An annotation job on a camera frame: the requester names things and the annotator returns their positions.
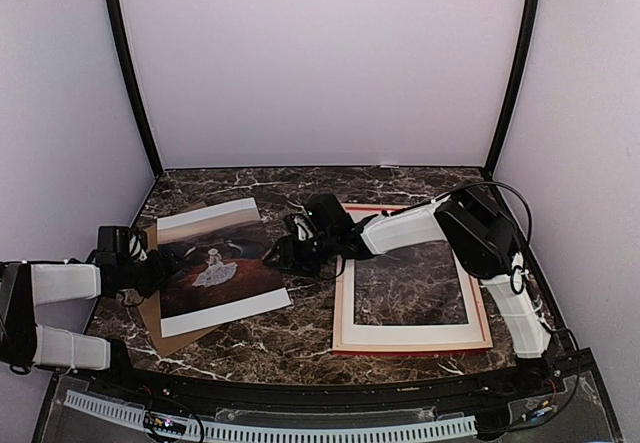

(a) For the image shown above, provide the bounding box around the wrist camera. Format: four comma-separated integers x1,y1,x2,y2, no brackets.
284,194,354,241
95,226,147,266

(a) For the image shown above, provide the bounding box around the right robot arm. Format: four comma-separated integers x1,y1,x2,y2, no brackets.
263,182,553,397

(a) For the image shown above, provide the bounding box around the black enclosure post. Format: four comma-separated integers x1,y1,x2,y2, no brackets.
105,0,164,179
483,0,539,178

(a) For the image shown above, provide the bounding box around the black left enclosure post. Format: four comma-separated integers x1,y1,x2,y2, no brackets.
105,0,164,179

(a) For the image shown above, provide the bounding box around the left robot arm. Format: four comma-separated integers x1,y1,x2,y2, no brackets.
1,249,184,399

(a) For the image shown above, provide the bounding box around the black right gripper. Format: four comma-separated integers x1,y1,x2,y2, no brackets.
264,230,339,276

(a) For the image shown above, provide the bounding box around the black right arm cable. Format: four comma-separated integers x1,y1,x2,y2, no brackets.
449,181,535,294

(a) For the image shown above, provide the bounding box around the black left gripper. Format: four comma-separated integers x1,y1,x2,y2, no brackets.
118,246,187,299

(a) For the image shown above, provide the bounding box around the black right enclosure post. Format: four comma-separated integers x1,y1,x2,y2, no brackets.
483,0,539,178

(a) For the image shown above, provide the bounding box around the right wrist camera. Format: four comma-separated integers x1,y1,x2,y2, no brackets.
284,194,354,241

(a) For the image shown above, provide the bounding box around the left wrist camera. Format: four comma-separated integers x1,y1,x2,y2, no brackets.
95,226,147,266

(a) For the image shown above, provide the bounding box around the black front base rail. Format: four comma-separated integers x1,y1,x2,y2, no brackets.
54,350,596,414

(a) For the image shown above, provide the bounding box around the canyon photo print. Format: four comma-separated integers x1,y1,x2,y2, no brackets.
156,198,291,338

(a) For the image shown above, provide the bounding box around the white slotted cable duct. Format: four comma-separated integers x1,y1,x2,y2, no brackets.
63,390,478,442

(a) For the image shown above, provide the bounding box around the red wooden picture frame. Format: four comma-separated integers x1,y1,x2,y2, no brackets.
331,202,493,357

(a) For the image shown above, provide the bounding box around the white photo mat board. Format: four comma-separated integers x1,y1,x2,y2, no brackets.
333,207,489,349

